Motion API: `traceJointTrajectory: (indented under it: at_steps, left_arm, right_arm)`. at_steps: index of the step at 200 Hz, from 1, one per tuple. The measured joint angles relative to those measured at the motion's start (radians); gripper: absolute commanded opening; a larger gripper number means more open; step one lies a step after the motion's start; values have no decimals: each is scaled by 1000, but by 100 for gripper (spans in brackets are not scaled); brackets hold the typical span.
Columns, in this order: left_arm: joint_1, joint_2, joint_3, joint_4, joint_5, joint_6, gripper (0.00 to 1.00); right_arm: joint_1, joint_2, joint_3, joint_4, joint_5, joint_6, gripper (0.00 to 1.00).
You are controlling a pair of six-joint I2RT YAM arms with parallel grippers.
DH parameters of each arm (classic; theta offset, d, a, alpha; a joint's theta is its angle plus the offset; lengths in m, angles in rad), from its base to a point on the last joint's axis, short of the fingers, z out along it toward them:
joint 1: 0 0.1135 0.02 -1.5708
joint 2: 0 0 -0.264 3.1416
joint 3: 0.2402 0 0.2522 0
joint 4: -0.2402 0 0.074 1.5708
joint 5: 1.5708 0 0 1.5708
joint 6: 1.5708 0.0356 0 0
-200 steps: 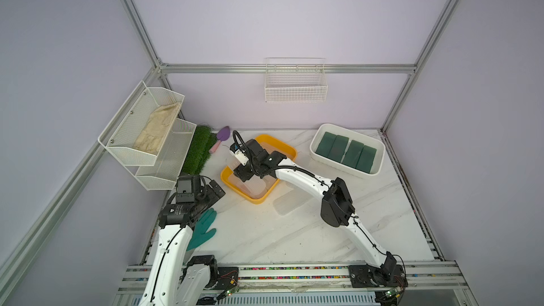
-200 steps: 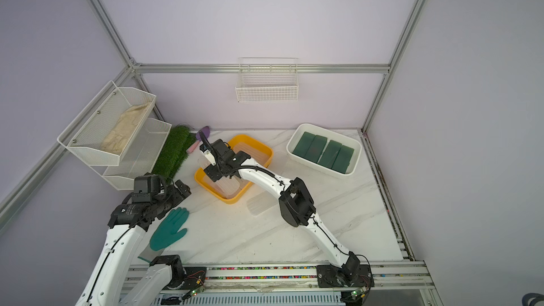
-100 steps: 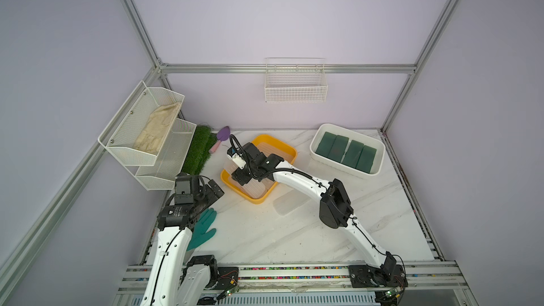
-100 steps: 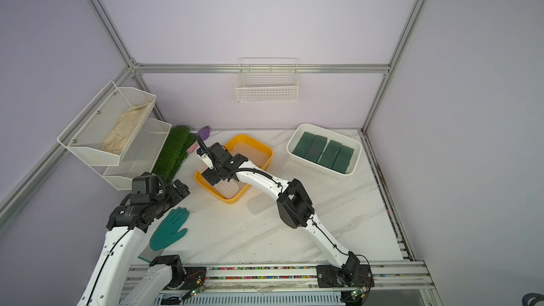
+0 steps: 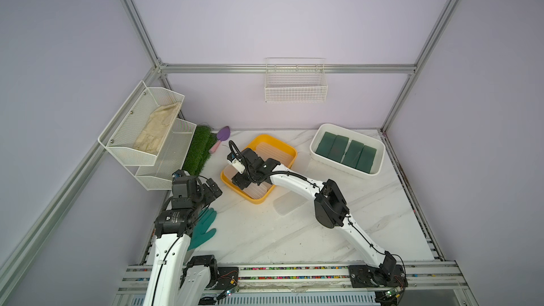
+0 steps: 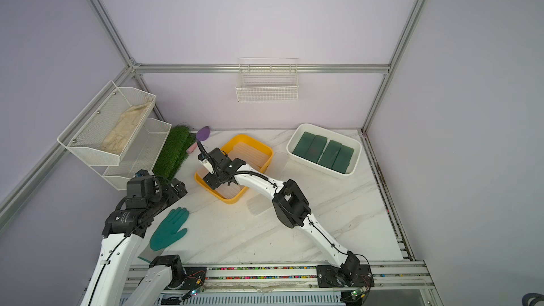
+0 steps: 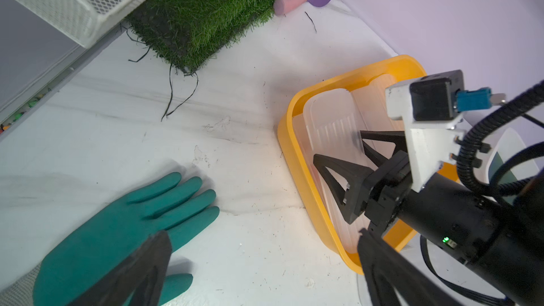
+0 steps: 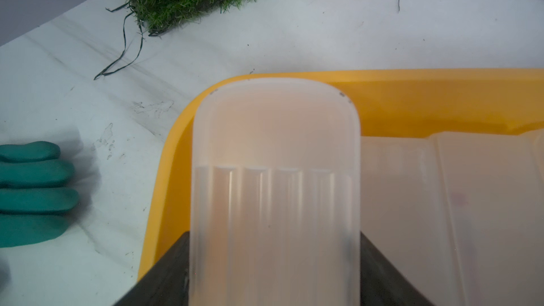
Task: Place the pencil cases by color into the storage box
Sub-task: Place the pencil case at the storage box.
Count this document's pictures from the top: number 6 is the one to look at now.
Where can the clear pencil case front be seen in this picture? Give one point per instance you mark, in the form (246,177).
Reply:
(229,191)

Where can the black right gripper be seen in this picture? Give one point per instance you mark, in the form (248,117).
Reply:
(211,180)

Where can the beige cloth in shelf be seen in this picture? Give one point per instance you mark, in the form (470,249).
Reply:
(118,138)

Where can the clear ribbed pencil case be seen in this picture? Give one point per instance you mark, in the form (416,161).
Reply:
(255,158)
(258,205)

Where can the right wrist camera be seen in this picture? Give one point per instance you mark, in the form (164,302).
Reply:
(207,164)

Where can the white wire wall basket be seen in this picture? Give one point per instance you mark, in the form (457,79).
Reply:
(267,80)

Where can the purple pink toy shovel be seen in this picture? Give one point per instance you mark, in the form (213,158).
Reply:
(202,135)

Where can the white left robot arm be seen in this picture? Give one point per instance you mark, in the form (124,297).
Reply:
(123,233)

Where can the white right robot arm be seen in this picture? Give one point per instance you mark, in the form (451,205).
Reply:
(297,216)

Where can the green rubber glove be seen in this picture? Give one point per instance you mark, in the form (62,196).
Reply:
(170,230)

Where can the green artificial grass roll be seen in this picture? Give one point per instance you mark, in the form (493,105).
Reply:
(174,152)

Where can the yellow plastic storage box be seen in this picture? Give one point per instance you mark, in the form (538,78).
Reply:
(227,148)

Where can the green pencil case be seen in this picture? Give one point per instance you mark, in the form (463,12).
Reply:
(316,149)
(303,144)
(343,159)
(330,154)

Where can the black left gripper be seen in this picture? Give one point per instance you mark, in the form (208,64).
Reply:
(178,186)

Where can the white plastic storage box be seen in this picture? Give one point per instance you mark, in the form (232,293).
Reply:
(330,135)

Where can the white mesh wall shelf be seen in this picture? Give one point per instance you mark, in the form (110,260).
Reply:
(86,132)

